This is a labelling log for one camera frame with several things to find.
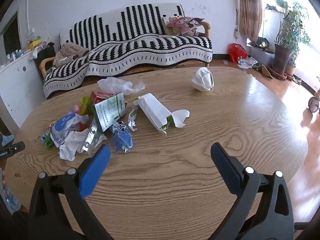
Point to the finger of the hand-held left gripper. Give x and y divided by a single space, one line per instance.
18 146

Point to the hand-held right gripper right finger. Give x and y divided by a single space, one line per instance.
226 170

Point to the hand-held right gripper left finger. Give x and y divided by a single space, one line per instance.
96 172

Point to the small green wrapper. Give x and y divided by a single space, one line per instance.
47 140

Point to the silver foil pack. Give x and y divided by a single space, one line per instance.
91 138

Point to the white paper sheet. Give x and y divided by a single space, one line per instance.
71 146

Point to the blue wrapper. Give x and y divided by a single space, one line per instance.
122 138

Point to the blue white plastic packet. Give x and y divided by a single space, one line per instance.
63 125

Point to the green printed box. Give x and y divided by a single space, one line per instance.
108 112

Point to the white green candy wrapper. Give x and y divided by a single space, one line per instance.
132 120

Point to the yellow-green wrapper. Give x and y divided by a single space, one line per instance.
85 106

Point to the red snack packet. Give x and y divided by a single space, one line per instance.
98 97

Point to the torn white carton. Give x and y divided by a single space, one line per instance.
155 110

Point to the clear plastic bag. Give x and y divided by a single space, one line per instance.
115 85

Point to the white paper ball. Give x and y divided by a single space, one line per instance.
202 80

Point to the person's left hand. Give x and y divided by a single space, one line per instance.
2 178

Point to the blue cloth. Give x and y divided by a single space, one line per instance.
6 140

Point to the large white cabinet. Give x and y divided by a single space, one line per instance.
17 85

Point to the wooden sofa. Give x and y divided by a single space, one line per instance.
45 63

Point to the row of small bottles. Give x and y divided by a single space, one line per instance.
15 54

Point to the black bag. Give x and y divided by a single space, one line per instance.
45 53

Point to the yellow plastic item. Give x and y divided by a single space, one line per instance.
33 45

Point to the brown cardboard piece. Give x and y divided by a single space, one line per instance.
265 71

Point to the beige plush toy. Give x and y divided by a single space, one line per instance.
71 51

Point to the scattered paper sheets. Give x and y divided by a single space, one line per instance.
247 62

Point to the pink round object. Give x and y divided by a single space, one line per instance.
313 103

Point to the red plastic bag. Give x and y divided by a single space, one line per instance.
237 52

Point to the small clay pot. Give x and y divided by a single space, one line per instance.
290 70

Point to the grey storage box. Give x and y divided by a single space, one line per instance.
262 56

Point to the potted green plant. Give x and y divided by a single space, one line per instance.
282 57

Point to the striped black white sofa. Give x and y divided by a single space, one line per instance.
150 47

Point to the pink cartoon print cushion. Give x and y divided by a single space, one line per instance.
185 25

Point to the small white cabinet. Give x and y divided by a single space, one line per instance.
271 22

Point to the brown patterned curtain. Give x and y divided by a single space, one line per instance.
250 10

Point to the hanging wall ornament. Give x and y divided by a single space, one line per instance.
236 33

